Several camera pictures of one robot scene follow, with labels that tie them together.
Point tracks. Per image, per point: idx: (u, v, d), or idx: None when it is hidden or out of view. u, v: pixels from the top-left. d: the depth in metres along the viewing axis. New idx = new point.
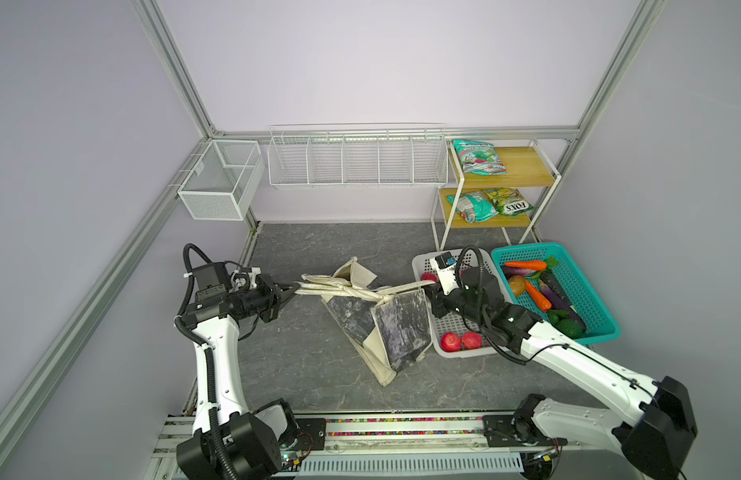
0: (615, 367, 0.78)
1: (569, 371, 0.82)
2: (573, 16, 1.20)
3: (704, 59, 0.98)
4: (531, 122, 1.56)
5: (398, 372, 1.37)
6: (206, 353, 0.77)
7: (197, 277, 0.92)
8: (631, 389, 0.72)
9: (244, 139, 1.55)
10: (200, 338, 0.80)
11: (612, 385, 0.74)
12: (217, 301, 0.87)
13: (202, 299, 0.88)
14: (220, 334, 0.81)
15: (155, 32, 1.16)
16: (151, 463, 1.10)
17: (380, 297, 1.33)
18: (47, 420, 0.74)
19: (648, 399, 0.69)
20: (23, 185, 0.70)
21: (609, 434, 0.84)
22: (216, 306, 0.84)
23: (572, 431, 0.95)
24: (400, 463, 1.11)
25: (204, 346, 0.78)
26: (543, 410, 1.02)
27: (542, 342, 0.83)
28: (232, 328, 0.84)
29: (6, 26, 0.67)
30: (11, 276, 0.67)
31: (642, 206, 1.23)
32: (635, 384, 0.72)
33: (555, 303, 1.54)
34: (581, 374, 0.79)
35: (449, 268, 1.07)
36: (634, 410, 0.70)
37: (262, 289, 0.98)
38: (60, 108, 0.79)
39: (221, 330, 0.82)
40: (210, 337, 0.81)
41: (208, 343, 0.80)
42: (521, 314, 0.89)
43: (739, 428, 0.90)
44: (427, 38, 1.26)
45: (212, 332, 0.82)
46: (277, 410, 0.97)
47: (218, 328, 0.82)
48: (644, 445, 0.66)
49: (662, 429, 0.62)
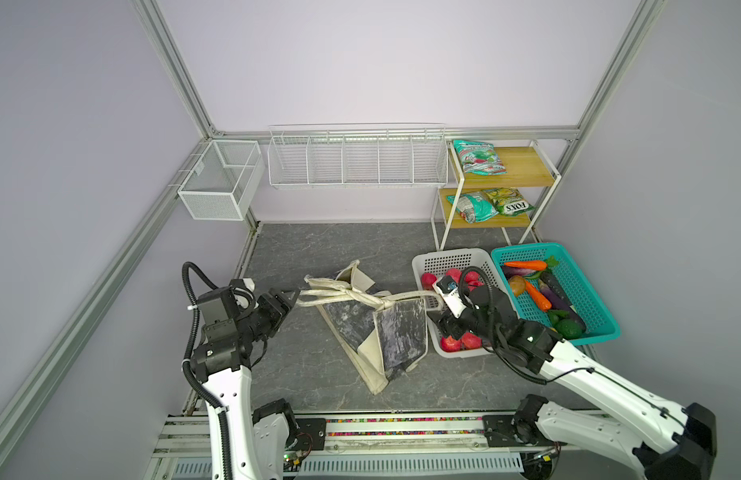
0: (642, 393, 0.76)
1: (591, 394, 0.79)
2: (572, 16, 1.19)
3: (705, 59, 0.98)
4: (532, 123, 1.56)
5: (390, 380, 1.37)
6: (221, 417, 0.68)
7: (202, 310, 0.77)
8: (662, 418, 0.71)
9: (244, 139, 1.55)
10: (213, 397, 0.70)
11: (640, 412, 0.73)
12: (229, 344, 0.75)
13: (213, 341, 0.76)
14: (234, 391, 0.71)
15: (155, 31, 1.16)
16: (151, 463, 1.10)
17: (382, 303, 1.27)
18: (47, 420, 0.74)
19: (680, 429, 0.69)
20: (21, 183, 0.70)
21: (628, 454, 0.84)
22: (228, 353, 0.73)
23: (578, 439, 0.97)
24: (400, 463, 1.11)
25: (218, 409, 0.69)
26: (549, 415, 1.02)
27: (564, 365, 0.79)
28: (245, 379, 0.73)
29: (5, 26, 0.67)
30: (12, 274, 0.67)
31: (641, 207, 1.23)
32: (666, 412, 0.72)
33: (555, 303, 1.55)
34: (602, 396, 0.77)
35: (453, 293, 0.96)
36: (667, 442, 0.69)
37: (264, 310, 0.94)
38: (61, 107, 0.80)
39: (235, 386, 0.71)
40: (223, 395, 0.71)
41: (221, 405, 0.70)
42: (541, 332, 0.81)
43: (734, 428, 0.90)
44: (426, 37, 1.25)
45: (225, 389, 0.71)
46: (278, 422, 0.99)
47: (231, 384, 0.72)
48: (668, 469, 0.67)
49: (695, 461, 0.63)
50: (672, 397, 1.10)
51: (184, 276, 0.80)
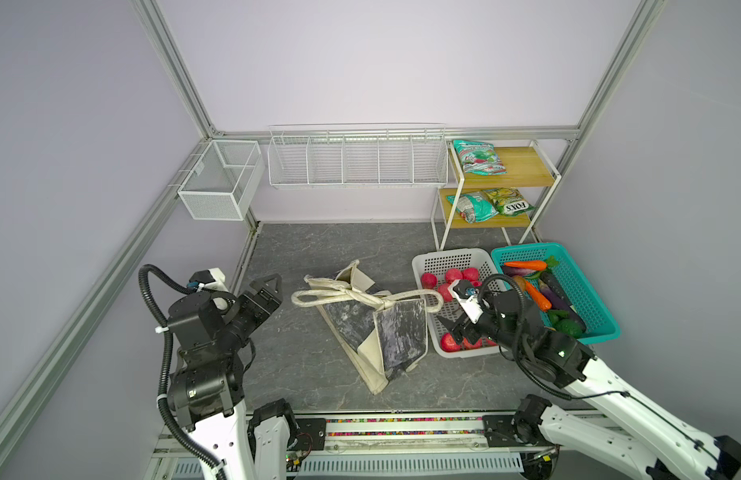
0: (676, 422, 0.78)
1: (625, 419, 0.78)
2: (572, 17, 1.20)
3: (705, 59, 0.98)
4: (532, 123, 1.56)
5: (390, 381, 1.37)
6: (221, 475, 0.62)
7: (178, 333, 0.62)
8: (696, 450, 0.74)
9: (244, 139, 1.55)
10: (209, 456, 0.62)
11: (676, 445, 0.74)
12: (215, 373, 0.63)
13: (194, 370, 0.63)
14: (230, 440, 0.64)
15: (155, 32, 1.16)
16: (151, 463, 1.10)
17: (383, 303, 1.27)
18: (47, 420, 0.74)
19: (713, 464, 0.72)
20: (22, 183, 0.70)
21: (641, 473, 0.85)
22: (214, 387, 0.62)
23: (582, 447, 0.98)
24: (400, 463, 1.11)
25: (217, 467, 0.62)
26: (554, 420, 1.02)
27: (599, 387, 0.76)
28: (239, 421, 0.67)
29: (6, 26, 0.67)
30: (12, 274, 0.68)
31: (642, 206, 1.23)
32: (700, 445, 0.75)
33: (555, 303, 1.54)
34: (637, 424, 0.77)
35: (472, 300, 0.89)
36: (699, 474, 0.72)
37: (246, 311, 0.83)
38: (62, 108, 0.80)
39: (233, 435, 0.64)
40: (218, 448, 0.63)
41: (218, 461, 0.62)
42: (572, 346, 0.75)
43: (732, 428, 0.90)
44: (426, 37, 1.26)
45: (218, 438, 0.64)
46: (280, 425, 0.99)
47: (226, 433, 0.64)
48: None
49: None
50: (672, 398, 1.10)
51: (145, 288, 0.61)
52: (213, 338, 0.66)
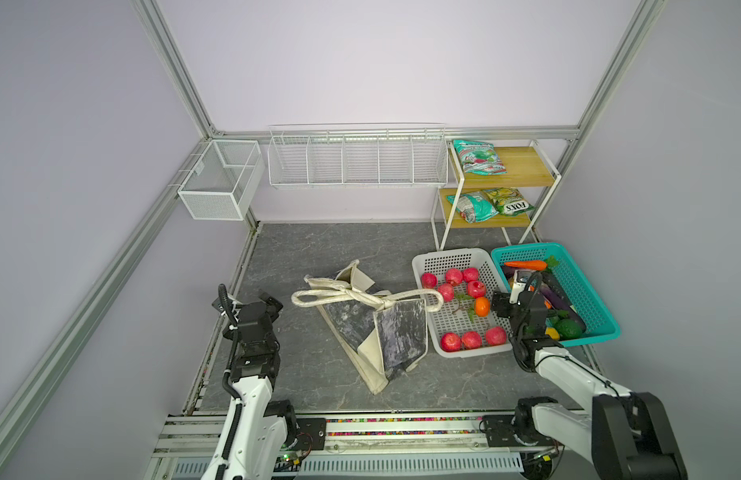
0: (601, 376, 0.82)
1: (557, 376, 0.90)
2: (572, 17, 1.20)
3: (706, 59, 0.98)
4: (532, 123, 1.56)
5: (390, 380, 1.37)
6: (236, 409, 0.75)
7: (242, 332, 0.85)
8: (603, 386, 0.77)
9: (243, 139, 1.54)
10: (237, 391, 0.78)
11: (587, 383, 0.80)
12: (261, 360, 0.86)
13: (250, 354, 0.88)
14: (254, 392, 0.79)
15: (155, 32, 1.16)
16: (151, 463, 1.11)
17: (383, 303, 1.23)
18: (47, 420, 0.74)
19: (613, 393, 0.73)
20: (22, 184, 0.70)
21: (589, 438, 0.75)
22: (259, 366, 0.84)
23: (561, 435, 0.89)
24: (400, 463, 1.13)
25: (238, 400, 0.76)
26: (547, 405, 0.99)
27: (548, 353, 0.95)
28: (265, 390, 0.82)
29: (5, 26, 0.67)
30: (11, 275, 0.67)
31: (642, 207, 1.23)
32: (609, 384, 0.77)
33: (555, 303, 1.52)
34: (564, 376, 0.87)
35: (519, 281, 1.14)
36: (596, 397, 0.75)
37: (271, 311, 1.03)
38: (60, 108, 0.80)
39: (257, 389, 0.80)
40: (245, 393, 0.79)
41: (241, 399, 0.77)
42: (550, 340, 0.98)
43: (731, 429, 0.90)
44: (425, 37, 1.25)
45: (248, 389, 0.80)
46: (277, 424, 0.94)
47: (254, 386, 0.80)
48: (598, 433, 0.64)
49: (604, 403, 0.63)
50: (671, 398, 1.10)
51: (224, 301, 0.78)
52: (264, 337, 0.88)
